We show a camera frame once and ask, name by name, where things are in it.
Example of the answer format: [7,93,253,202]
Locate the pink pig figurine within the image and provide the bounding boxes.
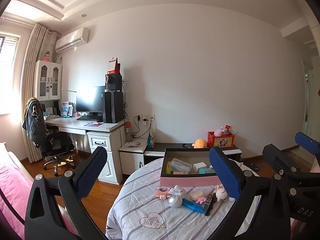
[215,185,228,202]

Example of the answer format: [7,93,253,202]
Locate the black folding tool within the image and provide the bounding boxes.
[203,192,217,216]

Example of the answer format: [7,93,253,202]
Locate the blue rectangular case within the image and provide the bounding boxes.
[182,198,206,214]

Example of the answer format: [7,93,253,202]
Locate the teal brush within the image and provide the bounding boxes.
[198,167,215,174]

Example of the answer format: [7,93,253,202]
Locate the white square box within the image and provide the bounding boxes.
[193,162,207,172]

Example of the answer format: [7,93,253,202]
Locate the white round plush toy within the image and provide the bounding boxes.
[168,185,187,208]

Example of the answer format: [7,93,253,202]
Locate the pink brick comb figure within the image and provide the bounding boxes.
[155,186,171,200]

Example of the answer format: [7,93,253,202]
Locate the dark blue gold-edged box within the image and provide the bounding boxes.
[203,192,216,210]

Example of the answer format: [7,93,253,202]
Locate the white pink brick figure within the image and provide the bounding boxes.
[190,191,207,205]

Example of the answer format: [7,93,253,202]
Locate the pink bed blanket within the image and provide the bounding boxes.
[0,142,78,240]

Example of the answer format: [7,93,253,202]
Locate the striped white bed cover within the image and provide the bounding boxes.
[105,157,261,240]

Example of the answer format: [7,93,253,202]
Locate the black office chair with jacket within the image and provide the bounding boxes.
[22,98,75,177]

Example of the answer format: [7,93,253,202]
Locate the red cartoon storage box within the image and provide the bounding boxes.
[207,132,235,148]

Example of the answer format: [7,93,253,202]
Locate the white desk with drawers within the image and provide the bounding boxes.
[46,117,125,185]

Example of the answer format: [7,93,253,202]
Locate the orange plush toy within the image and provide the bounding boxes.
[192,139,207,148]

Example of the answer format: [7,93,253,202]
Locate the pink storage box dark rim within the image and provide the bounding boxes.
[160,158,221,187]

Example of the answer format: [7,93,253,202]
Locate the computer monitor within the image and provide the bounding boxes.
[76,86,105,112]

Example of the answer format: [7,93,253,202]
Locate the black computer tower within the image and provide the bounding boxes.
[102,91,124,124]

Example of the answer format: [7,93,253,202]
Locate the white glass-door cabinet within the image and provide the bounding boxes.
[34,60,62,101]

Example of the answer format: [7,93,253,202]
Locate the black speaker box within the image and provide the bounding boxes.
[105,74,122,92]

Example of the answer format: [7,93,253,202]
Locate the red calendar stand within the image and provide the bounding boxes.
[107,57,120,75]

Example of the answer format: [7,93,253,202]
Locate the small doll on cabinet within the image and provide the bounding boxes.
[43,51,50,62]

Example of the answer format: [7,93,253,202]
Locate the beige curtain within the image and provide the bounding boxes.
[21,23,58,163]

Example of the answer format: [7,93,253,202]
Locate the wall power outlets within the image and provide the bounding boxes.
[137,115,155,126]

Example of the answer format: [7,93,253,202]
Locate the white wall air conditioner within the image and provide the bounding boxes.
[55,28,89,53]

